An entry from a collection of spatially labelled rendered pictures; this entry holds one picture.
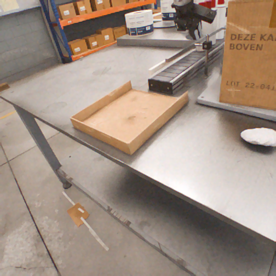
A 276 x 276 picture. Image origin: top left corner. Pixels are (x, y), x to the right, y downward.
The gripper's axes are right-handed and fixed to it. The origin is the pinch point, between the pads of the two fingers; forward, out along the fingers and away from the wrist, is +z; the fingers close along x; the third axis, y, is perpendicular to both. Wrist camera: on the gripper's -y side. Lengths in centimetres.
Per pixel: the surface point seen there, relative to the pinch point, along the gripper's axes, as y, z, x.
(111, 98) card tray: 13.0, -15.4, 44.8
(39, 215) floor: 74, 36, 126
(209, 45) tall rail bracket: -10.5, -9.0, 11.2
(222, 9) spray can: -0.5, 3.8, -25.8
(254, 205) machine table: -41, -22, 60
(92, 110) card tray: 13, -20, 53
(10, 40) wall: 449, 47, -47
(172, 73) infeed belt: -1.0, -8.2, 25.3
